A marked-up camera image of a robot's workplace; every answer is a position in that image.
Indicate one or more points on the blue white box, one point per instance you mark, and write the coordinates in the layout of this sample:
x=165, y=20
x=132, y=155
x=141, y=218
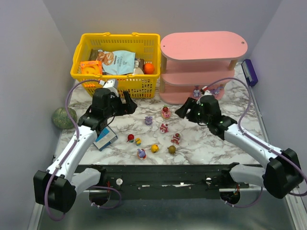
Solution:
x=106, y=138

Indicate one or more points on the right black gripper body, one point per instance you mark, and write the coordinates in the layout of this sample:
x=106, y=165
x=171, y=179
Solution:
x=192, y=113

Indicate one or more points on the small yellow blue toy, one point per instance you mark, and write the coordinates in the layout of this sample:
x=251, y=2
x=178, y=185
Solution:
x=138, y=141

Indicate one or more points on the olive brown round toy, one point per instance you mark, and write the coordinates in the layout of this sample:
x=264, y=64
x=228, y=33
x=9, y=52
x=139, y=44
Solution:
x=171, y=149

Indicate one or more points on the orange snack box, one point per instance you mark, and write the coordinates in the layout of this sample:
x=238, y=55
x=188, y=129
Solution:
x=91, y=69

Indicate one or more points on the yellow duck toy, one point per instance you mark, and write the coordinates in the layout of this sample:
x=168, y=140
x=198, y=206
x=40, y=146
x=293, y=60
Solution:
x=154, y=148

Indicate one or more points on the purple box at wall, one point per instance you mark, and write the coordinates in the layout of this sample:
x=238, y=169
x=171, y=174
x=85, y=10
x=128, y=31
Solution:
x=249, y=72

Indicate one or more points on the small purple bunny toy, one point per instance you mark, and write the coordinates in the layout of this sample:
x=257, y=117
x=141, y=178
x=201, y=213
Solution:
x=148, y=120

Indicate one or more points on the orange fruit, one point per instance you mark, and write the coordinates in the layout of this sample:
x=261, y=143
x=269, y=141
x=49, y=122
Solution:
x=148, y=68

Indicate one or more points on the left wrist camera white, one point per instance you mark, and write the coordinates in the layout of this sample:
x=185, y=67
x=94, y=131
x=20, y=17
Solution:
x=111, y=84

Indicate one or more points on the red cherry toy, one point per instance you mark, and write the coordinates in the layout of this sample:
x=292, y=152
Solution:
x=130, y=138

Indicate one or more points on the brown snack packet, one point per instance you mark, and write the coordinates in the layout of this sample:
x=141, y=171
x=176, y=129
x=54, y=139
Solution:
x=94, y=55

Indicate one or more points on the strawberry pink bear donut toy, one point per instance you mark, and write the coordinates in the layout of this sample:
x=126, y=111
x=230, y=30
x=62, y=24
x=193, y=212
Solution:
x=165, y=112

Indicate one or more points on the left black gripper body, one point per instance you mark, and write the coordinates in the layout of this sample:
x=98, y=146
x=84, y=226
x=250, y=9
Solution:
x=122, y=107

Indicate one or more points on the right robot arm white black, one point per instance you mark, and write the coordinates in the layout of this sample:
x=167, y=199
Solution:
x=280, y=170

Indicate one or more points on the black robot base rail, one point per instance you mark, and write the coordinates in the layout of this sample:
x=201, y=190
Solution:
x=146, y=182

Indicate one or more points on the light blue chips bag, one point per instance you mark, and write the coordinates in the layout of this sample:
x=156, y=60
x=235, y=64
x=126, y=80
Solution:
x=119, y=62

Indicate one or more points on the purple orange bunny toy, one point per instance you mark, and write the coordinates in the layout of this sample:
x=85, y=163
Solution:
x=141, y=154

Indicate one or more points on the beige round item in basket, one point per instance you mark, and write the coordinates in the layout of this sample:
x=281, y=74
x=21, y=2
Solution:
x=138, y=71

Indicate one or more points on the green textured melon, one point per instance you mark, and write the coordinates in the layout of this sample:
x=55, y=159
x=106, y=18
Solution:
x=61, y=120

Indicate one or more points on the pink three-tier shelf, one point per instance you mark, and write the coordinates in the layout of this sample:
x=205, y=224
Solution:
x=198, y=58

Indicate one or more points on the yellow plastic shopping basket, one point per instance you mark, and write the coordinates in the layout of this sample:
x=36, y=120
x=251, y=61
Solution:
x=145, y=46

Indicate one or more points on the purple bunny toy on shelf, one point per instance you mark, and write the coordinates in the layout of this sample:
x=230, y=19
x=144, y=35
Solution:
x=216, y=91

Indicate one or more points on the pink bear figure toy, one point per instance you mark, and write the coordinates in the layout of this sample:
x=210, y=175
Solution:
x=163, y=128

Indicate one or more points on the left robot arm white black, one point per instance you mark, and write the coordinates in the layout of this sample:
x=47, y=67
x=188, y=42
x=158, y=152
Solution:
x=57, y=187

